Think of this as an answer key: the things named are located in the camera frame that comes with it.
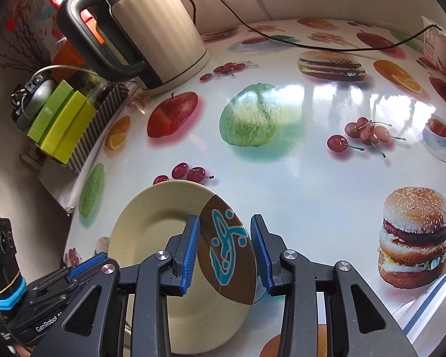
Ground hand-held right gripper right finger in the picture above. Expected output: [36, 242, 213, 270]
[250, 214, 419, 357]

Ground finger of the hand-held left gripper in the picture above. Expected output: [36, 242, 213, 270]
[26, 252, 110, 306]

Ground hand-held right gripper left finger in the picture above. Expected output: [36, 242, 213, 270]
[32, 215, 201, 357]

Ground cream and brown plate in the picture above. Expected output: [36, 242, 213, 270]
[108, 180, 257, 357]

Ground printed food tablecloth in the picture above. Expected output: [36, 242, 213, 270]
[61, 18, 446, 357]

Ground yellow green box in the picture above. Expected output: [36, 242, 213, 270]
[53, 100, 97, 165]
[40, 90, 87, 157]

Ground striped box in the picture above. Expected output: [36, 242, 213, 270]
[66, 81, 129, 174]

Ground dark green box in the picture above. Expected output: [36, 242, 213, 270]
[27, 79, 75, 145]

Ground grey round device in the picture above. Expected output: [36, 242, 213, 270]
[10, 74, 57, 131]

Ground clear zip bag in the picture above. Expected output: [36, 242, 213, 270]
[402, 267, 446, 340]

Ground clear tube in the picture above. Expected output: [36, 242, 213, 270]
[33, 65, 109, 99]

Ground orange box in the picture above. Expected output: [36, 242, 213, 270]
[51, 18, 105, 69]

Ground cream electric kettle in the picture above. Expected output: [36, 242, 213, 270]
[56, 0, 212, 95]

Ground red and orange packages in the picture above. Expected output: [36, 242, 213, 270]
[5, 0, 69, 68]

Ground long black cable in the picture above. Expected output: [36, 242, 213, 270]
[196, 0, 442, 53]

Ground short black cable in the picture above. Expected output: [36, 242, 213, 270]
[174, 0, 197, 24]

